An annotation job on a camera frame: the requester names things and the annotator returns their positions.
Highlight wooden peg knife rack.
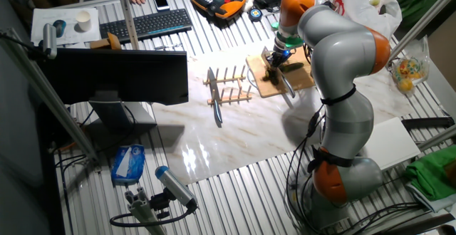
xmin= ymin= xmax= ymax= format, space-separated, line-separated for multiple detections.
xmin=202 ymin=65 xmax=253 ymax=107

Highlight black computer keyboard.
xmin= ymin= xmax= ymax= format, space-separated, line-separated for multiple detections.
xmin=98 ymin=8 xmax=194 ymax=44

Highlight blue tissue pack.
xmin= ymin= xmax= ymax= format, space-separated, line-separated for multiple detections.
xmin=110 ymin=144 xmax=146 ymax=186

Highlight steel cleaver with metal handle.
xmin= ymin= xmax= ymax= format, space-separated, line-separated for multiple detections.
xmin=261 ymin=46 xmax=296 ymax=99

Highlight black flat bar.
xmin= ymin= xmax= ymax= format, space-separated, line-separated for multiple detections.
xmin=401 ymin=116 xmax=456 ymax=131

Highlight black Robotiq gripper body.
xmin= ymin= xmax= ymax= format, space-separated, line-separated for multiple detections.
xmin=269 ymin=48 xmax=292 ymax=68

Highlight short cucumber piece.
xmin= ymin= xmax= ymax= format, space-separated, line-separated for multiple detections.
xmin=263 ymin=69 xmax=282 ymax=86

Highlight aluminium profile camera stand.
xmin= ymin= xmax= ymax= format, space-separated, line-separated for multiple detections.
xmin=124 ymin=187 xmax=168 ymax=235

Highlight clear bag of yellow fruit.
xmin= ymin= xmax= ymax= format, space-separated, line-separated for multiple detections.
xmin=390 ymin=35 xmax=432 ymax=97

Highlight silver depth camera blue end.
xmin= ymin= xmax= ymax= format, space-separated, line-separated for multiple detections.
xmin=155 ymin=165 xmax=199 ymax=209

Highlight white paper sheets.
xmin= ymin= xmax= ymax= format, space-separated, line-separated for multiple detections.
xmin=30 ymin=6 xmax=103 ymax=47

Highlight long cucumber piece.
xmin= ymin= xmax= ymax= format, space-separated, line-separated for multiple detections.
xmin=279 ymin=62 xmax=305 ymax=74

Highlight white paper cup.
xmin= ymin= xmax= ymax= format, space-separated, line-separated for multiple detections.
xmin=75 ymin=10 xmax=93 ymax=33

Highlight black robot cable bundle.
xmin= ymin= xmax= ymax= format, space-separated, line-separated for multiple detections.
xmin=284 ymin=110 xmax=428 ymax=235

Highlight dark blue computer mouse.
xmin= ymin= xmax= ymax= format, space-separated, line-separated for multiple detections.
xmin=52 ymin=19 xmax=68 ymax=38

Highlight pointed steel kitchen knife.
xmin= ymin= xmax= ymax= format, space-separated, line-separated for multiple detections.
xmin=207 ymin=66 xmax=224 ymax=125

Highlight round black blue disc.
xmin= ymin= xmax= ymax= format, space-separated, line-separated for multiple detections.
xmin=248 ymin=8 xmax=264 ymax=23

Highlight white smartphone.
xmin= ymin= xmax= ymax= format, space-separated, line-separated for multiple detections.
xmin=151 ymin=0 xmax=171 ymax=12

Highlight aluminium frame post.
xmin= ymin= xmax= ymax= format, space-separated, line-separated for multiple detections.
xmin=388 ymin=0 xmax=456 ymax=61
xmin=113 ymin=0 xmax=140 ymax=51
xmin=0 ymin=28 xmax=99 ymax=161

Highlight black computer monitor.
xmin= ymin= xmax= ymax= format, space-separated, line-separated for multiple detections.
xmin=37 ymin=48 xmax=190 ymax=136

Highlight white plastic bag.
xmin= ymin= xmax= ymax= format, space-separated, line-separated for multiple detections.
xmin=333 ymin=0 xmax=403 ymax=38

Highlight bright green folded cloth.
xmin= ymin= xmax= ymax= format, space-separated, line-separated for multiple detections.
xmin=404 ymin=145 xmax=456 ymax=202

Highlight wooden cutting board metal handle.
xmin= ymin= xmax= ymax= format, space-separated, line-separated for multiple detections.
xmin=245 ymin=46 xmax=316 ymax=99

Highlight white flat box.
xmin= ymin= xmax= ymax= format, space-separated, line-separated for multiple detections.
xmin=363 ymin=116 xmax=422 ymax=172

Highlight brown cardboard piece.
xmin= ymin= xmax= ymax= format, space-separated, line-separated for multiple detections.
xmin=89 ymin=31 xmax=123 ymax=51

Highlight black camera cable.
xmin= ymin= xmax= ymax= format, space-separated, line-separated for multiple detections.
xmin=109 ymin=204 xmax=197 ymax=228

